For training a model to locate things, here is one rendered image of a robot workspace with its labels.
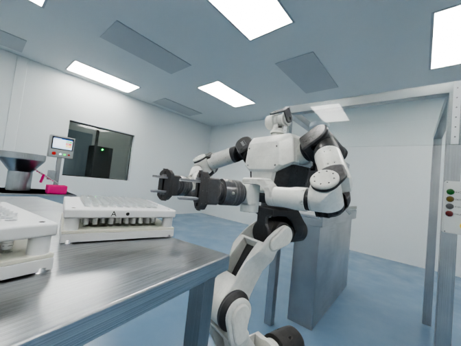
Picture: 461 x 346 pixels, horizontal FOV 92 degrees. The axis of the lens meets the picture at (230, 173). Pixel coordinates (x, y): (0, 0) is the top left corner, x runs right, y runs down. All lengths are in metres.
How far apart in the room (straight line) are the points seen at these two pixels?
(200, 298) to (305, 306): 1.63
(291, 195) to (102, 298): 0.52
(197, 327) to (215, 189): 0.36
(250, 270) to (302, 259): 1.10
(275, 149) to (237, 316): 0.63
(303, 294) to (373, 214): 3.26
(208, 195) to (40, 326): 0.49
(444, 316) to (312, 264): 0.76
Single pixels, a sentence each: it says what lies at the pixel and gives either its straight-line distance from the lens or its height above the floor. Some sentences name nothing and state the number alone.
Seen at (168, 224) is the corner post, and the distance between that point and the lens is 0.63.
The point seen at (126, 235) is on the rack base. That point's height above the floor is 0.90.
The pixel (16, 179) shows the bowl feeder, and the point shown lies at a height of 0.87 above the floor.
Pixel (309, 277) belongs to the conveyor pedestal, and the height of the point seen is 0.38.
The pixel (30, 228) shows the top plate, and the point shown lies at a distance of 0.42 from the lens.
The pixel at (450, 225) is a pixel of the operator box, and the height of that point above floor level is 0.96.
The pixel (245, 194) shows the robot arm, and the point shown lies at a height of 1.02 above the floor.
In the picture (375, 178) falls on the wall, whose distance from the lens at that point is 5.09.
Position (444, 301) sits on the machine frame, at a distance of 1.70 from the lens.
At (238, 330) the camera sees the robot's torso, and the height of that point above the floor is 0.54.
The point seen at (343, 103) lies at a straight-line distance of 1.78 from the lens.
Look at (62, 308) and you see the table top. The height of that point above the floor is 0.89.
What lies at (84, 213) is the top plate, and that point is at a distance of 0.58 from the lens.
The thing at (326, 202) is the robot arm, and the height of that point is 1.02.
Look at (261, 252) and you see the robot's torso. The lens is 0.93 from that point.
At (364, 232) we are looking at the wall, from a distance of 5.13.
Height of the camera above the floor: 1.05
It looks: 3 degrees up
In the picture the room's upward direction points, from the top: 6 degrees clockwise
